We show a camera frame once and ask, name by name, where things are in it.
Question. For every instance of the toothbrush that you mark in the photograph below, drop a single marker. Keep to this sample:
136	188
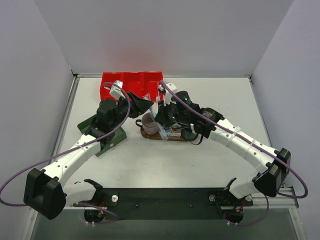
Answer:
153	98
159	127

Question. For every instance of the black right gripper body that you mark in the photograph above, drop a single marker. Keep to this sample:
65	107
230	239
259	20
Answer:
162	116

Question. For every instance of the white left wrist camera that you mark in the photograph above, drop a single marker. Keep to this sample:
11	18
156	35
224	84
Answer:
115	89

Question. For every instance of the translucent purple cup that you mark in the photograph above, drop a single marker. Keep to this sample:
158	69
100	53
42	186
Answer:
147	124

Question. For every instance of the green metal tray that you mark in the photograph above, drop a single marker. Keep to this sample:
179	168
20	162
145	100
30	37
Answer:
87	126

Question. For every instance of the oval wooden tray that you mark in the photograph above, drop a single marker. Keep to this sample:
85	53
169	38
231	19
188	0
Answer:
158	137

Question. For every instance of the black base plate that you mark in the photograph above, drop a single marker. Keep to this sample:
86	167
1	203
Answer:
203	203

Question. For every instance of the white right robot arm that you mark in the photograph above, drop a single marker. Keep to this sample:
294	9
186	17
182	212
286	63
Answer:
269	174

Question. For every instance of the clear plastic bag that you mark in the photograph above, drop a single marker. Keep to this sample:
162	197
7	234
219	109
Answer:
172	133

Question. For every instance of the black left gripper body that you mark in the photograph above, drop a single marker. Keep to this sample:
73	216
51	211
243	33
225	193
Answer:
133	105

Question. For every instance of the red plastic divided bin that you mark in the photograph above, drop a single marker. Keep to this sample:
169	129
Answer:
140	83

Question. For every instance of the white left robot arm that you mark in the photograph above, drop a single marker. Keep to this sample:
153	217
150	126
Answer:
45	189

